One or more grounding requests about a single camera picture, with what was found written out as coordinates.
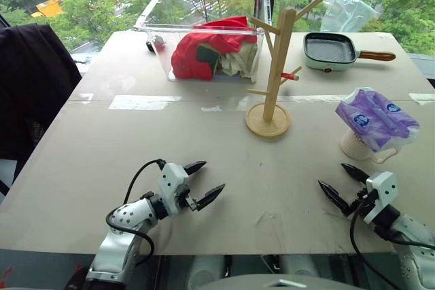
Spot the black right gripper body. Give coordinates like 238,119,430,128
347,187,378,217

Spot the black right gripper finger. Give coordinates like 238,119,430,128
317,179,351,217
340,163,370,186

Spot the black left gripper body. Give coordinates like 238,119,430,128
176,184,200,212

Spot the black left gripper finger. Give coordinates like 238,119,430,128
197,183,226,211
183,160,207,178

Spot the white mug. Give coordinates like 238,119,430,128
339,129,402,164

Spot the wooden mug tree stand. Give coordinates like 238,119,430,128
245,0,328,139

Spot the purple plastic bag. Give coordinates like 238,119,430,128
334,87,421,153

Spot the grey rounded robot torso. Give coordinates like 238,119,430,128
196,275,362,290

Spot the red cloth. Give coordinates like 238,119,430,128
171,15,262,81

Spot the cream crumpled cloth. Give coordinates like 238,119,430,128
213,41,260,79

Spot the dark green scouring pad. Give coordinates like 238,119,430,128
196,43,219,67

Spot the mint green grill pan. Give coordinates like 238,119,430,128
302,32,397,74

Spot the small black round object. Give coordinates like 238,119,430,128
145,35,168,53

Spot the clear plastic bin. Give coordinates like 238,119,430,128
134,0,273,84

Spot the translucent plastic bag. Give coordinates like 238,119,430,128
320,0,379,33

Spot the black jacket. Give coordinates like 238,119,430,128
0,22,83,169

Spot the yellow vehicle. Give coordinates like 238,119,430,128
30,0,66,18

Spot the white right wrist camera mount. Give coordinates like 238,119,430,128
364,170,398,225

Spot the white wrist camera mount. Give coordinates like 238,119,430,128
157,163,190,217
364,170,398,225

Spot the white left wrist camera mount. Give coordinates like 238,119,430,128
157,163,190,217

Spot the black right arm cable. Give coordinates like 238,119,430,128
349,198,405,290

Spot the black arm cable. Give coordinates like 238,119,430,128
349,198,405,290
105,158,167,257

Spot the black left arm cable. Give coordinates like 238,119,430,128
105,158,167,257

